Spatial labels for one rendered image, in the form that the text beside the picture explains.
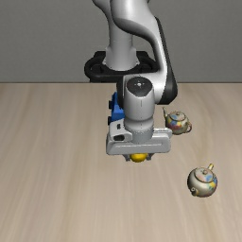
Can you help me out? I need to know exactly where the yellow lemon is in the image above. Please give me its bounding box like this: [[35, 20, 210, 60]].
[[130, 152, 148, 164]]

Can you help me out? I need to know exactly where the multicoloured teapot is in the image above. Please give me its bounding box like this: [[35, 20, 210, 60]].
[[162, 106, 193, 136], [186, 163, 218, 199]]

